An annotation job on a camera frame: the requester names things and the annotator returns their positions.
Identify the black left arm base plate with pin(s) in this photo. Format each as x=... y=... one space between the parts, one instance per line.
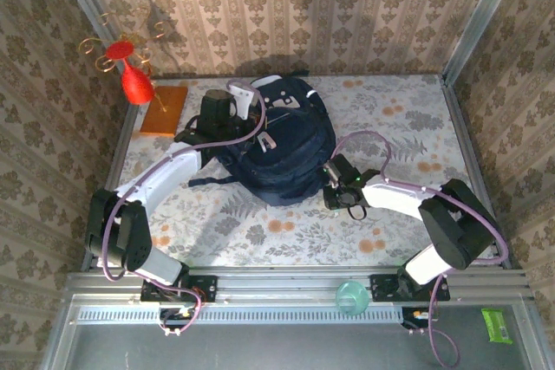
x=208 y=287

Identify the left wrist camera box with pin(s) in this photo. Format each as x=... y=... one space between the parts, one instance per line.
x=243 y=99

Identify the navy blue backpack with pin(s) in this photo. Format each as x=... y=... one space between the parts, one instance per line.
x=295 y=149

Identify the teal plastic cup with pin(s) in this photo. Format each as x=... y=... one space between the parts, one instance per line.
x=352 y=298

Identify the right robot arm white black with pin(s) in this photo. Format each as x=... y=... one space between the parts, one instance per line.
x=390 y=196

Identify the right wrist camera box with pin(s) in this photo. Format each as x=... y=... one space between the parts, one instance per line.
x=333 y=173

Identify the aluminium frame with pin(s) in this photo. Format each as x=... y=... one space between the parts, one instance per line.
x=282 y=284

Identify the gold jewelry stand wooden base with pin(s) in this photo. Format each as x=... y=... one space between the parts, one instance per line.
x=165 y=114

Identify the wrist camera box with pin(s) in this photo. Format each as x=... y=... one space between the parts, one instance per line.
x=243 y=99
x=333 y=173

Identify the green packet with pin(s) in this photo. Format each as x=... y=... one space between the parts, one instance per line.
x=496 y=326

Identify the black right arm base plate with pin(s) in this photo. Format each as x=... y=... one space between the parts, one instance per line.
x=383 y=287

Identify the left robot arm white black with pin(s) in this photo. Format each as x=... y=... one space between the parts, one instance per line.
x=165 y=170

